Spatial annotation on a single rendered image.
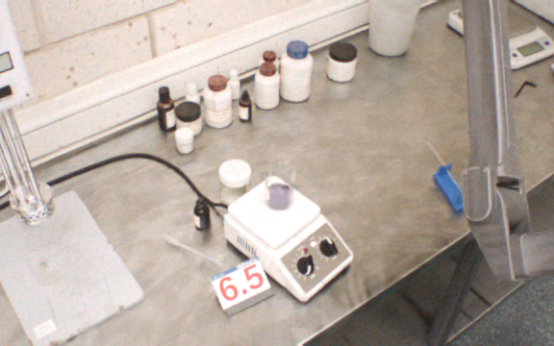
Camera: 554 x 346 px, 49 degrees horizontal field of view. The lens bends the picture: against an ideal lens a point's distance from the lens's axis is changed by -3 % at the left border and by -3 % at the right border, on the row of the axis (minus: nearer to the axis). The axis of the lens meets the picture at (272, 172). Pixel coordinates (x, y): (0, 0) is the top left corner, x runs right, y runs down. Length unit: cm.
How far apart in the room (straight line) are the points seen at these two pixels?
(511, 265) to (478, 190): 10
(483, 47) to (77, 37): 77
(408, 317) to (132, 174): 97
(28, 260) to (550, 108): 119
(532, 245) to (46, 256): 80
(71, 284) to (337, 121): 66
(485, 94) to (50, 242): 78
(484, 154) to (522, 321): 129
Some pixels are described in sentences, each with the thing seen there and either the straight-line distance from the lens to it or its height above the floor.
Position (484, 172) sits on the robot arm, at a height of 110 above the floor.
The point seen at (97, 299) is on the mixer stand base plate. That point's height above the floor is 76.
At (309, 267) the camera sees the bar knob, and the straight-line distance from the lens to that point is 104.
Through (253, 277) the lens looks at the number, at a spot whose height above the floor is 77.
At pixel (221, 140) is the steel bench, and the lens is 133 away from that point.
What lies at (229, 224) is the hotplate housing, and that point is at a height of 81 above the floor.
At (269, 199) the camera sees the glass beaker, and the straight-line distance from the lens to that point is 106.
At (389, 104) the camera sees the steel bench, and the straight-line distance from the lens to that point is 146.
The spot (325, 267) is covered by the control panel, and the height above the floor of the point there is 79.
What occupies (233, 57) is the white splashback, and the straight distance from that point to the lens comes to 145.
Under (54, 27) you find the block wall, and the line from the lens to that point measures 125.
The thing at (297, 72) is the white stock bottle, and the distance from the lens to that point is 138.
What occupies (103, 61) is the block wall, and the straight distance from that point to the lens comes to 133.
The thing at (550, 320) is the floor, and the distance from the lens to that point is 213.
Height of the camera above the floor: 164
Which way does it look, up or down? 45 degrees down
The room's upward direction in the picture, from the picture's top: 2 degrees clockwise
